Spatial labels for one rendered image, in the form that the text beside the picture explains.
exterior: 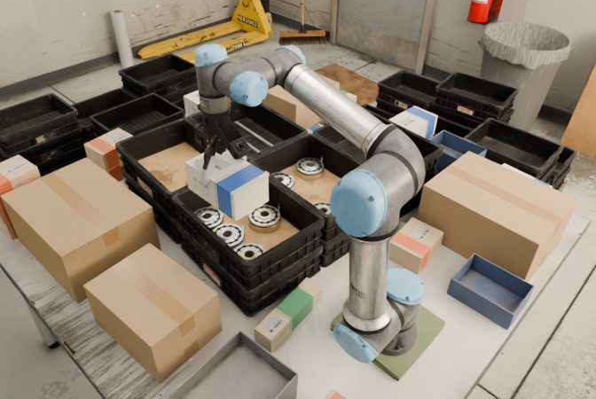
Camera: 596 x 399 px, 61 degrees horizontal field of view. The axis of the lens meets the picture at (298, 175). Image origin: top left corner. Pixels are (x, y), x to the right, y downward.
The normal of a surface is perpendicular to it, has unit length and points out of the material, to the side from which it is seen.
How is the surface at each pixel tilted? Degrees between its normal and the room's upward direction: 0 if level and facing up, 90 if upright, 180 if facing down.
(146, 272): 0
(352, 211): 85
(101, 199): 0
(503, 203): 0
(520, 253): 90
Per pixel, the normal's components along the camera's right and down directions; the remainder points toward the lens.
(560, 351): 0.02, -0.80
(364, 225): -0.69, 0.35
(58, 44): 0.73, 0.42
